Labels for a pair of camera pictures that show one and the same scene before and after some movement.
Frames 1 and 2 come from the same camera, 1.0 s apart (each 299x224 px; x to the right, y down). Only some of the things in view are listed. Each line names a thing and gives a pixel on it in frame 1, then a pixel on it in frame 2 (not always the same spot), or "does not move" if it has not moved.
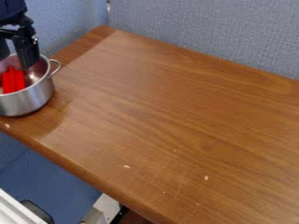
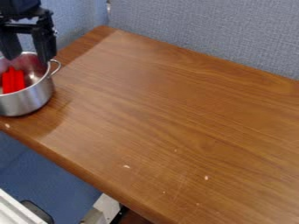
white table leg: (104, 212) does not move
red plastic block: (13, 80) does not move
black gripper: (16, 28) -> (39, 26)
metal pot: (33, 98) does not move
